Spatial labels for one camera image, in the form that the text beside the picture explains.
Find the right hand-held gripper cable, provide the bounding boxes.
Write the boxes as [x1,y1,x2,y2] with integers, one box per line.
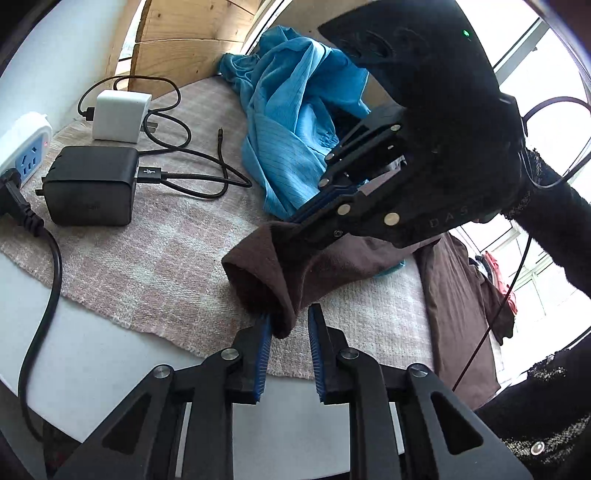
[452,96,591,393]

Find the pine wood panel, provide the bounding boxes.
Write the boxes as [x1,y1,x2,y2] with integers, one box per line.
[106,0,282,100]

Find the black charging cable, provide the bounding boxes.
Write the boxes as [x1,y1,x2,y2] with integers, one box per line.
[78,76,232,185]
[137,111,254,200]

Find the white power strip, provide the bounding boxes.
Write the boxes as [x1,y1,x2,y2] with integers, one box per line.
[0,112,52,185]

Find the white window frame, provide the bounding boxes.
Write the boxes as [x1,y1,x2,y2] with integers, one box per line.
[450,0,591,384]

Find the black power cord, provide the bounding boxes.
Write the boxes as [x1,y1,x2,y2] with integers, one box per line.
[0,168,63,444]

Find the white charger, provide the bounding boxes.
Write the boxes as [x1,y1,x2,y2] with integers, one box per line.
[91,90,153,145]

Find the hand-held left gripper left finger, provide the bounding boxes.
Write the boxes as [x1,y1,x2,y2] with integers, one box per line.
[53,314,274,480]

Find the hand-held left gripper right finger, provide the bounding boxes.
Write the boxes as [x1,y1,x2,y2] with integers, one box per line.
[307,304,536,480]

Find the person's right forearm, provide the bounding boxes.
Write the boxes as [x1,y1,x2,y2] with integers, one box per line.
[499,148,591,296]

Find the black power adapter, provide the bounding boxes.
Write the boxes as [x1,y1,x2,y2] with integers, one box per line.
[36,145,140,227]

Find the pink folded garment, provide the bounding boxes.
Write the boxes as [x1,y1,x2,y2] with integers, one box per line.
[482,251,519,315]

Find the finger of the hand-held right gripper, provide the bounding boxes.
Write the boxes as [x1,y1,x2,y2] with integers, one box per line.
[318,104,407,190]
[272,187,403,252]

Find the brown fleece garment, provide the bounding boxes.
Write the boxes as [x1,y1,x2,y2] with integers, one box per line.
[222,222,515,409]

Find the pink plaid mat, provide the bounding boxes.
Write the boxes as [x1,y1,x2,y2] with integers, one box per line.
[0,78,437,381]

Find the blue garment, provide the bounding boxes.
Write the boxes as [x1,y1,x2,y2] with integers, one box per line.
[218,25,407,278]

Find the light plywood board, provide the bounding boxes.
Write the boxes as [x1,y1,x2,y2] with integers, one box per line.
[252,0,386,109]

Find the person's black knit top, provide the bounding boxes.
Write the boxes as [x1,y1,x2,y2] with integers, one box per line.
[471,351,591,480]

